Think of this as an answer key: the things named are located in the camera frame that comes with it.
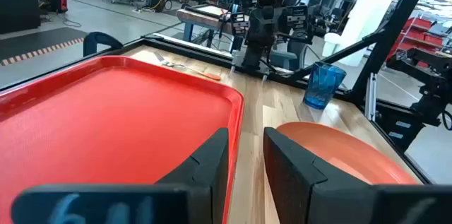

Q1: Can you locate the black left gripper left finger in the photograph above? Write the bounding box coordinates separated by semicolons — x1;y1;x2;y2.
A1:
155;127;230;224

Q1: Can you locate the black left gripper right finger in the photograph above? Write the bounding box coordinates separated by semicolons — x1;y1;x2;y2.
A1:
263;126;382;224

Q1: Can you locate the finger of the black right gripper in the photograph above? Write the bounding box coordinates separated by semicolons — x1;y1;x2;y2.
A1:
282;4;309;35
230;11;251;38

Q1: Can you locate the fork with orange handle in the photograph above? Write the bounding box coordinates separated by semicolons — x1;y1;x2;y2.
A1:
154;53;222;82

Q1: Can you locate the orange plastic plate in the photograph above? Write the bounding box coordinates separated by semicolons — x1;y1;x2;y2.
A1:
275;121;420;186

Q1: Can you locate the blue faceted plastic cup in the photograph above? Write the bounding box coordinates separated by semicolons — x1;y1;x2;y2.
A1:
302;61;347;111

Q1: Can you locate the red plastic tray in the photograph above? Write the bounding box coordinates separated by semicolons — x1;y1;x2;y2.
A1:
0;55;245;224

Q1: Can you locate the blue-grey metal stand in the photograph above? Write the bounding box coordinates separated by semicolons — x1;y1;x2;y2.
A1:
270;49;298;72

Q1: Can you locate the wooden workbench with blue legs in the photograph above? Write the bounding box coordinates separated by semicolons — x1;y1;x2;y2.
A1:
175;4;248;48

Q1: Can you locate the white bin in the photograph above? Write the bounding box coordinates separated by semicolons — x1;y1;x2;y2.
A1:
322;32;343;58

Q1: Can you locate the black labelled control box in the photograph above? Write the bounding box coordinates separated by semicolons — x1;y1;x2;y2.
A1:
374;102;427;153

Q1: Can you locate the red shelf rack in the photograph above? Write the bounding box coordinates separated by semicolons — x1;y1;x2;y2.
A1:
386;16;452;68

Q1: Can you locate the black mat with orange stripes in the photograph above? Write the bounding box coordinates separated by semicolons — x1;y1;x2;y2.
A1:
0;27;88;66

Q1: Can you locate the black equipment cabinet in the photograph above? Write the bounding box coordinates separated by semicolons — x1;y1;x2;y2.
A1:
0;0;42;35

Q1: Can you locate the black aluminium table frame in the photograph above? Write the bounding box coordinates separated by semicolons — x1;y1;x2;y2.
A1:
0;0;439;186

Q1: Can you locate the silver metal bracket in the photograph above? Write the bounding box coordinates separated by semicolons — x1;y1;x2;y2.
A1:
364;73;378;122

